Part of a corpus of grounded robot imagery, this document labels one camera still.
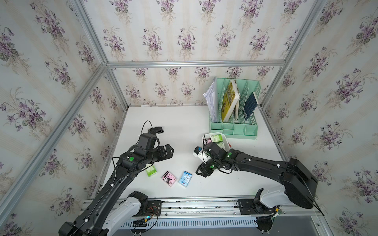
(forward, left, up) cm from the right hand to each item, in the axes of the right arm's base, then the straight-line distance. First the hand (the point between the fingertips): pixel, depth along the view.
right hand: (200, 169), depth 80 cm
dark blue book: (+45, -37, +5) cm, 59 cm away
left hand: (+4, +17, +12) cm, 21 cm away
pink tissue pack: (-4, +17, -3) cm, 18 cm away
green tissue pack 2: (+18, -13, -2) cm, 23 cm away
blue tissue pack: (-4, +9, -3) cm, 10 cm away
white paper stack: (+38, -6, +20) cm, 43 cm away
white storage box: (+20, -4, -1) cm, 21 cm away
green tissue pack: (+20, -11, 0) cm, 23 cm away
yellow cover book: (+42, -20, +17) cm, 49 cm away
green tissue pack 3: (0, +29, -4) cm, 29 cm away
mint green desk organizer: (+30, -25, 0) cm, 39 cm away
